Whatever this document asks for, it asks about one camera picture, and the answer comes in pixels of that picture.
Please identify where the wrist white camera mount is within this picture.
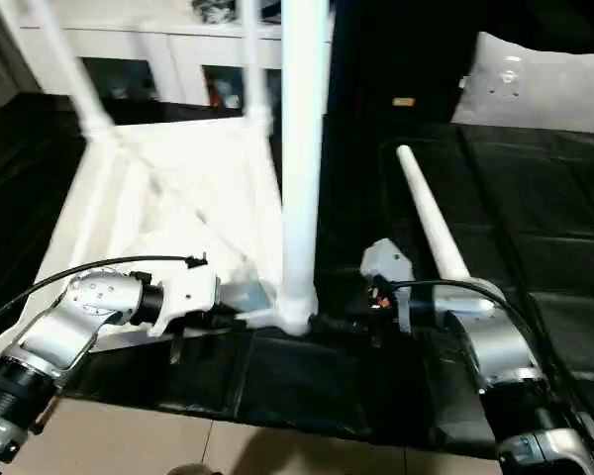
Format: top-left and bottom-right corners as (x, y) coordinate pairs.
(358, 238), (416, 336)
(147, 266), (223, 339)

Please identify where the white plastic table top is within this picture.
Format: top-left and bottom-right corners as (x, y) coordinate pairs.
(0, 114), (322, 363)

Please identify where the black work surface mat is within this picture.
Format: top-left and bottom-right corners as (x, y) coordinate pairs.
(0, 91), (594, 454)

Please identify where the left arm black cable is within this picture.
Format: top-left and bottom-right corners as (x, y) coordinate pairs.
(0, 253), (209, 332)

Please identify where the grey curtain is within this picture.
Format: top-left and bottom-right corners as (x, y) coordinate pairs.
(0, 0), (47, 116)

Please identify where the white sideboard with glass doors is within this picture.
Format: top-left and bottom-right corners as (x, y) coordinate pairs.
(14, 0), (337, 114)

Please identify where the black work table leg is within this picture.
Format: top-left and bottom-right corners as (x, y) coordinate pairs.
(33, 394), (56, 428)

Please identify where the white plastic table leg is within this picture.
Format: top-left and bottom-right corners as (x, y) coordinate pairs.
(241, 0), (274, 131)
(274, 0), (337, 338)
(394, 144), (495, 319)
(27, 0), (116, 143)

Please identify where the grey pillow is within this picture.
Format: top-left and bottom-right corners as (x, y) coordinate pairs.
(449, 32), (594, 136)

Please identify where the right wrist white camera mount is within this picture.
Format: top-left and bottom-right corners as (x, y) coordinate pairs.
(358, 238), (416, 336)

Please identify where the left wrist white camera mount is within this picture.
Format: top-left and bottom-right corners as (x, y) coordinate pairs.
(147, 266), (223, 339)

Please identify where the black tangled item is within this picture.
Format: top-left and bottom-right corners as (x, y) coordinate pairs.
(191, 0), (245, 25)

